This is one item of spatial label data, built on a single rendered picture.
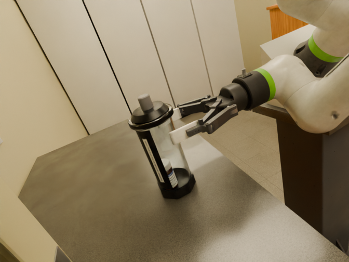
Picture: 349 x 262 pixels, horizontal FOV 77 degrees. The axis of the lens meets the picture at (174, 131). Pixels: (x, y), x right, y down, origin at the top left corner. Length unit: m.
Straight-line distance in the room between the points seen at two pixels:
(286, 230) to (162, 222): 0.26
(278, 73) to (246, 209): 0.34
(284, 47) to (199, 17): 2.42
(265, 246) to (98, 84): 2.71
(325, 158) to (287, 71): 0.44
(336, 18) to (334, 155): 0.49
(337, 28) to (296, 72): 0.20
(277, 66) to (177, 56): 2.55
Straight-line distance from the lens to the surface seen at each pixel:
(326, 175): 1.03
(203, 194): 0.58
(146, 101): 0.49
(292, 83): 0.62
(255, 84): 0.58
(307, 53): 0.87
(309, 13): 0.76
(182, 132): 0.48
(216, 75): 3.40
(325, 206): 1.15
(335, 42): 0.81
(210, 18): 3.32
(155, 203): 0.60
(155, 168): 0.54
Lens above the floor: 1.34
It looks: 26 degrees down
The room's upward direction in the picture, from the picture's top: 19 degrees counter-clockwise
